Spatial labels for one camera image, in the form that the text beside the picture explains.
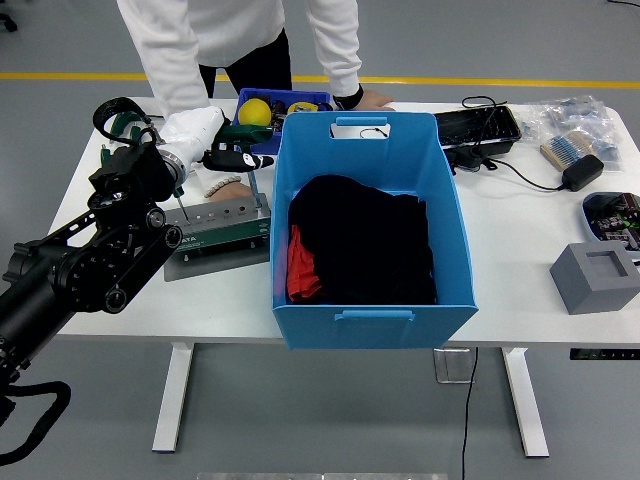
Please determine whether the person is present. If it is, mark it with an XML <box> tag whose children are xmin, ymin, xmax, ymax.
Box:
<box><xmin>116</xmin><ymin>0</ymin><xmax>396</xmax><ymax>202</ymax></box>

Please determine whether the person's left hand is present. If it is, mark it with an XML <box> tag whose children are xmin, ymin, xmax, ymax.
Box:
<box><xmin>357</xmin><ymin>89</ymin><xmax>396</xmax><ymax>112</ymax></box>

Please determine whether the pale blue shallow dish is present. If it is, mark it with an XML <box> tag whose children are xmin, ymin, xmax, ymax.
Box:
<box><xmin>581</xmin><ymin>190</ymin><xmax>640</xmax><ymax>255</ymax></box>

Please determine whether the black plastic tray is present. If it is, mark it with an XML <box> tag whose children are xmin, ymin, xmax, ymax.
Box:
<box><xmin>432</xmin><ymin>105</ymin><xmax>523</xmax><ymax>150</ymax></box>

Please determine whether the white table leg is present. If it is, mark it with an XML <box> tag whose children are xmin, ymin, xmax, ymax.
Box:
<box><xmin>501</xmin><ymin>347</ymin><xmax>550</xmax><ymax>458</ymax></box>
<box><xmin>151</xmin><ymin>343</ymin><xmax>194</xmax><ymax>454</ymax></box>

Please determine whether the tan resistor strip bundle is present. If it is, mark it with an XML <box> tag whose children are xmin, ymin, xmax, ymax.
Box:
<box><xmin>539</xmin><ymin>131</ymin><xmax>595</xmax><ymax>170</ymax></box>

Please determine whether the clear plastic bag of resistors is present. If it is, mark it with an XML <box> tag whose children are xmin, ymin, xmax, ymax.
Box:
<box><xmin>518</xmin><ymin>94</ymin><xmax>623</xmax><ymax>172</ymax></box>

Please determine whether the blue folding plastic box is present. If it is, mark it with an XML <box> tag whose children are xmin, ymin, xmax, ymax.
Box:
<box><xmin>269</xmin><ymin>110</ymin><xmax>479</xmax><ymax>350</ymax></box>

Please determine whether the black cloth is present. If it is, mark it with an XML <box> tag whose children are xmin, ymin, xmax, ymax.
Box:
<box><xmin>287</xmin><ymin>173</ymin><xmax>439</xmax><ymax>306</ymax></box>

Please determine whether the small dark blue parts bin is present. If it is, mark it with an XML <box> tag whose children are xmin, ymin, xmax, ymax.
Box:
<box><xmin>231</xmin><ymin>87</ymin><xmax>331</xmax><ymax>155</ymax></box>

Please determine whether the yellow ball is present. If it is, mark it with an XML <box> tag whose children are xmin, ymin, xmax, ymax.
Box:
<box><xmin>237</xmin><ymin>98</ymin><xmax>273</xmax><ymax>127</ymax></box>

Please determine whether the metal floor plate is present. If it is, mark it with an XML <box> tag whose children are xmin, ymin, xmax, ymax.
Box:
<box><xmin>432</xmin><ymin>348</ymin><xmax>477</xmax><ymax>384</ymax></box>

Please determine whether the black adapter cable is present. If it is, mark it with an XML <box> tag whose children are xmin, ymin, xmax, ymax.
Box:
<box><xmin>460</xmin><ymin>94</ymin><xmax>565</xmax><ymax>193</ymax></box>

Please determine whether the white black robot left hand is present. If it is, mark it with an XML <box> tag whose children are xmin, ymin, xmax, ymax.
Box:
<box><xmin>158</xmin><ymin>105</ymin><xmax>275</xmax><ymax>174</ymax></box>

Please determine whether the large green T-handle hex wrench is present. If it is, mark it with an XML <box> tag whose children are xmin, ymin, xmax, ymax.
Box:
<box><xmin>215</xmin><ymin>124</ymin><xmax>275</xmax><ymax>209</ymax></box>

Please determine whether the person's right hand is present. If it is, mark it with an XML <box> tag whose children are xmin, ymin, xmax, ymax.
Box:
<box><xmin>212</xmin><ymin>180</ymin><xmax>253</xmax><ymax>202</ymax></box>

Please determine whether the dark electronic parts pile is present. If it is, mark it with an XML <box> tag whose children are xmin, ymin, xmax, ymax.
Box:
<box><xmin>588</xmin><ymin>193</ymin><xmax>640</xmax><ymax>252</ymax></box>

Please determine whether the small black device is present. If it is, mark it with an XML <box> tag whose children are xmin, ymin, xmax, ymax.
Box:
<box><xmin>443</xmin><ymin>145</ymin><xmax>497</xmax><ymax>173</ymax></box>

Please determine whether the black power adapter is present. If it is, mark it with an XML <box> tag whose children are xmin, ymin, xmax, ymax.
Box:
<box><xmin>560</xmin><ymin>154</ymin><xmax>605</xmax><ymax>192</ymax></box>

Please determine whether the red cloth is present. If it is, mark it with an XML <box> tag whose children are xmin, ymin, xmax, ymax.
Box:
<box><xmin>286</xmin><ymin>224</ymin><xmax>322</xmax><ymax>303</ymax></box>

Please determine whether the black table control panel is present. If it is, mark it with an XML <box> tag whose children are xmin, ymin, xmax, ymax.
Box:
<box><xmin>569</xmin><ymin>348</ymin><xmax>640</xmax><ymax>360</ymax></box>

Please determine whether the bead bracelet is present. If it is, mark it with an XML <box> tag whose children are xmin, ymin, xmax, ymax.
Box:
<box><xmin>203</xmin><ymin>177</ymin><xmax>236</xmax><ymax>200</ymax></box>

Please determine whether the black wrist watch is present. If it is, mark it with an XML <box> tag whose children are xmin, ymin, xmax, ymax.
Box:
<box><xmin>332</xmin><ymin>84</ymin><xmax>365</xmax><ymax>111</ymax></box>

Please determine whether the thin black floor cable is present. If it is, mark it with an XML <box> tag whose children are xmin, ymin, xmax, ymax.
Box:
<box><xmin>458</xmin><ymin>348</ymin><xmax>479</xmax><ymax>480</ymax></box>

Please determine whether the grey block with square recess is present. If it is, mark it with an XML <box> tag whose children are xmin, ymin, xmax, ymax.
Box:
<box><xmin>548</xmin><ymin>242</ymin><xmax>640</xmax><ymax>316</ymax></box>

